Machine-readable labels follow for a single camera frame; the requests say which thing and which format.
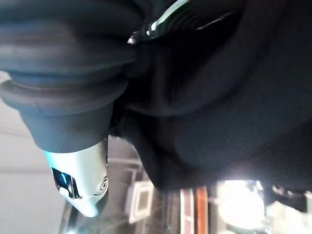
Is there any black garment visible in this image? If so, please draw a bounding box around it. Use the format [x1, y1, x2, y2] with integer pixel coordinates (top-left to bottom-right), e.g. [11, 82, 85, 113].
[108, 0, 312, 191]

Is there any bright white round object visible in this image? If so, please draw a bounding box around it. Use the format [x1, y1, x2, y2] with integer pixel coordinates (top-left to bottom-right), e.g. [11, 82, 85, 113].
[216, 179, 267, 234]

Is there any white framed square panel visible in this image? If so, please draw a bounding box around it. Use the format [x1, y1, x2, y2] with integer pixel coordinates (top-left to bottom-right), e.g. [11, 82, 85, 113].
[128, 181, 155, 224]

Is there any brown wooden post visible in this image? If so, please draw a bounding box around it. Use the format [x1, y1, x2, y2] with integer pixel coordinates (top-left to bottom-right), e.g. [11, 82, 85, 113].
[195, 187, 208, 234]

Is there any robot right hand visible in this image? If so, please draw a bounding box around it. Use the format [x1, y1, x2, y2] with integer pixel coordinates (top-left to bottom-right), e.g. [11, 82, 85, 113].
[0, 0, 241, 218]

